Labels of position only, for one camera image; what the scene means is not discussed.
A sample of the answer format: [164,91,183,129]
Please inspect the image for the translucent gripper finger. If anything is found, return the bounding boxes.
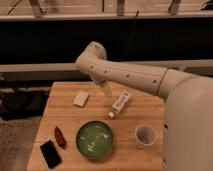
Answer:
[101,83,112,99]

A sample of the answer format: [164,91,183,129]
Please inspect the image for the white sponge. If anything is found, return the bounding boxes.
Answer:
[73,91,89,107]

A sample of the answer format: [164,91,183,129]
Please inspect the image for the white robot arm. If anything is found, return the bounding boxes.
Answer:
[75,41,213,171]

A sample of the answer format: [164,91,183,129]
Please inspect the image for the green ceramic bowl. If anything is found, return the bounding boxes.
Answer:
[76,120,114,160]

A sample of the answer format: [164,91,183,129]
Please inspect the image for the white tube with cap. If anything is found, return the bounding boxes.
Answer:
[108,91,131,118]

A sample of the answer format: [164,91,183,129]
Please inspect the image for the white paper cup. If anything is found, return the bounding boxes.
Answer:
[134,124,157,148]

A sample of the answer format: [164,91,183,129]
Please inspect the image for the dark red toy boat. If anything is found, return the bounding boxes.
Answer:
[54,127,66,147]

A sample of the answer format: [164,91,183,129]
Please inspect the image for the black smartphone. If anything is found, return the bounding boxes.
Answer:
[40,140,62,169]

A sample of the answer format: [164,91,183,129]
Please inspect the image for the black hanging cable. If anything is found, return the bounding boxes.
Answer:
[121,9,140,63]

